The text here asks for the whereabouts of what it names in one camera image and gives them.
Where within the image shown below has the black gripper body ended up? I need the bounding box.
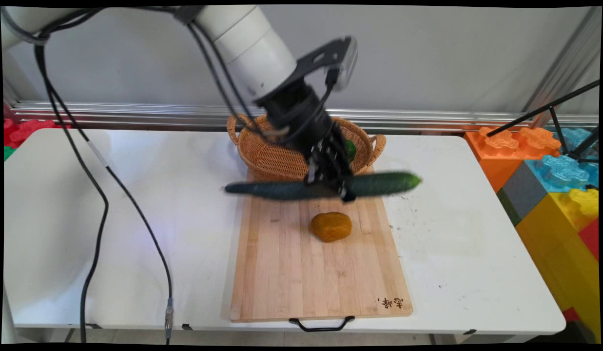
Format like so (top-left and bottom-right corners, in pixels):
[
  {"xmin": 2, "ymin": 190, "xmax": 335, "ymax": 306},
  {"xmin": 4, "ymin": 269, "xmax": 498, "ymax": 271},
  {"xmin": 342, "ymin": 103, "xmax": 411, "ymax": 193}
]
[{"xmin": 254, "ymin": 80, "xmax": 338, "ymax": 157}]

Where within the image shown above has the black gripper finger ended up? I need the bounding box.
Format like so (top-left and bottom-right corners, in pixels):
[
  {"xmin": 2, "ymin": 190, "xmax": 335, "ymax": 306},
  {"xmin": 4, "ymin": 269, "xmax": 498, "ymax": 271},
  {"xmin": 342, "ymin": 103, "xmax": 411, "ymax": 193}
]
[
  {"xmin": 330, "ymin": 125, "xmax": 357, "ymax": 203},
  {"xmin": 306, "ymin": 140, "xmax": 334, "ymax": 186}
]

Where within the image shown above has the dark green cucumber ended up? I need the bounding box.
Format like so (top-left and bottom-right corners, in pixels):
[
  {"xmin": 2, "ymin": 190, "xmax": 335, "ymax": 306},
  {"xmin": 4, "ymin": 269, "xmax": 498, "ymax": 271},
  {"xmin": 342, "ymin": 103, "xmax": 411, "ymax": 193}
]
[{"xmin": 224, "ymin": 171, "xmax": 423, "ymax": 202}]

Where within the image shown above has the woven wicker basket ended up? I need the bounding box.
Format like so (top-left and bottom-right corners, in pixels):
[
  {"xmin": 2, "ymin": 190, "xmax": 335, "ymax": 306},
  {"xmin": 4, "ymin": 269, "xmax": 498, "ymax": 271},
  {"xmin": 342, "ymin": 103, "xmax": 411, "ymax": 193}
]
[{"xmin": 226, "ymin": 113, "xmax": 388, "ymax": 183}]

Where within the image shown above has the orange-brown potato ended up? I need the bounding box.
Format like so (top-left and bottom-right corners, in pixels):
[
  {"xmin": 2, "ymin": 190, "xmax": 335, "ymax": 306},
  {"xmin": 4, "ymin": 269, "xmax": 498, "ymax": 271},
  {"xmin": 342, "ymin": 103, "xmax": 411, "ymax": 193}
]
[{"xmin": 310, "ymin": 212, "xmax": 353, "ymax": 243}]

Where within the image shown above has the orange toy building block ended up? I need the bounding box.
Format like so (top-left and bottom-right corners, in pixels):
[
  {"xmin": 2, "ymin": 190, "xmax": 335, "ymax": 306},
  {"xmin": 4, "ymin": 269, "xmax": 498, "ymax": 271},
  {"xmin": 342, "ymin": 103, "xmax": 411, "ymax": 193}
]
[{"xmin": 464, "ymin": 126, "xmax": 563, "ymax": 194}]

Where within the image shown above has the grey toy building block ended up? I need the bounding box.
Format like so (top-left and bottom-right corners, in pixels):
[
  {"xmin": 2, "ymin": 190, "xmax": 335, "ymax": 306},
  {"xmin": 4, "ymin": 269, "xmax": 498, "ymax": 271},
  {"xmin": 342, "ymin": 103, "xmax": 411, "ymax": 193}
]
[{"xmin": 497, "ymin": 160, "xmax": 549, "ymax": 227}]

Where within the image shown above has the blue toy building block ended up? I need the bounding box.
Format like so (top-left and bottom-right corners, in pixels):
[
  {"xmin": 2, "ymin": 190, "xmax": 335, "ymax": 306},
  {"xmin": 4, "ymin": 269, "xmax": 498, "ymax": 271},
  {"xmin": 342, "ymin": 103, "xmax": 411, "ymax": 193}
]
[{"xmin": 525, "ymin": 127, "xmax": 600, "ymax": 194}]

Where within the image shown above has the black tripod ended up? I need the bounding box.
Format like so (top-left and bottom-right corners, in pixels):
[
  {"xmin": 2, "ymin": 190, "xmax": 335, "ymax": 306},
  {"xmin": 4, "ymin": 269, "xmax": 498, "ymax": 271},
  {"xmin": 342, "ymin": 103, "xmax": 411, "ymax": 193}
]
[{"xmin": 486, "ymin": 80, "xmax": 601, "ymax": 164}]

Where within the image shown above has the yellow toy building block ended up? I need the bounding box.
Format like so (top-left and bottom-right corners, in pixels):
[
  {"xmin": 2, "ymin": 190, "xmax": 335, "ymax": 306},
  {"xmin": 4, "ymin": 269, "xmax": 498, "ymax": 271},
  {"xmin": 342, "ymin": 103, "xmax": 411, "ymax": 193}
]
[{"xmin": 515, "ymin": 188, "xmax": 602, "ymax": 343}]

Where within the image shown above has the red toy building block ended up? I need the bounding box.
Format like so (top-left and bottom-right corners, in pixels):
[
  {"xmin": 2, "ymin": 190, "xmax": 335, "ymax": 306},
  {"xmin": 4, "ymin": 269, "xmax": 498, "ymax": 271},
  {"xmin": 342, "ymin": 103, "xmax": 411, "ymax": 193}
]
[{"xmin": 578, "ymin": 218, "xmax": 600, "ymax": 262}]

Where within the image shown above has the red toy blocks pile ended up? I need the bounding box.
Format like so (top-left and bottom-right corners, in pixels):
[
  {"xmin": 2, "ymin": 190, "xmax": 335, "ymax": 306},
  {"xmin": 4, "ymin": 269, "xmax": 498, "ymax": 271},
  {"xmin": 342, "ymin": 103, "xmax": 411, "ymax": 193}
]
[{"xmin": 3, "ymin": 117, "xmax": 70, "ymax": 148}]

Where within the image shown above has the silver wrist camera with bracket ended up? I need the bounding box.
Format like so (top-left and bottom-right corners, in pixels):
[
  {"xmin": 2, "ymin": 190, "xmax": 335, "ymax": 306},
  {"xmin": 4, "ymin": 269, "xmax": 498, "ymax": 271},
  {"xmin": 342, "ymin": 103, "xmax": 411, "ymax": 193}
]
[{"xmin": 281, "ymin": 36, "xmax": 359, "ymax": 94}]

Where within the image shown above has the wooden cutting board with handle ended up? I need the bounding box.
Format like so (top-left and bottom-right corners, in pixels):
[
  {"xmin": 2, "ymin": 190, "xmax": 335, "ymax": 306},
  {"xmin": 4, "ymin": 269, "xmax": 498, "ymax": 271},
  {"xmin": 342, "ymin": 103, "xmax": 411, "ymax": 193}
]
[{"xmin": 230, "ymin": 168, "xmax": 414, "ymax": 333}]

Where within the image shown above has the aluminium rail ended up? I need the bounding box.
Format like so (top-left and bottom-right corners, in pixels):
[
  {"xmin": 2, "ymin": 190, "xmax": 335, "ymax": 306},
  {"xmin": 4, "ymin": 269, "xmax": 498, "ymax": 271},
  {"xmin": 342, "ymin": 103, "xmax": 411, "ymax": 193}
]
[{"xmin": 9, "ymin": 101, "xmax": 600, "ymax": 133}]

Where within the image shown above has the thick black cable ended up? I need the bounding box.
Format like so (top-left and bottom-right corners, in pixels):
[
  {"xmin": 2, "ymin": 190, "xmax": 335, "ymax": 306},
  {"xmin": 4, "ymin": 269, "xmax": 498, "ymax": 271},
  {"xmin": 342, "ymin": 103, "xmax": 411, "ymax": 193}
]
[{"xmin": 32, "ymin": 29, "xmax": 110, "ymax": 344}]

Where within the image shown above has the diagonal aluminium post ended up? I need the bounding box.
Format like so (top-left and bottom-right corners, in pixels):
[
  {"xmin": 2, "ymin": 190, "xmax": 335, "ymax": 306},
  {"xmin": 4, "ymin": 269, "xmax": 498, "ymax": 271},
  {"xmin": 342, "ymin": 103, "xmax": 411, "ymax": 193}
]
[{"xmin": 523, "ymin": 7, "xmax": 602, "ymax": 128}]

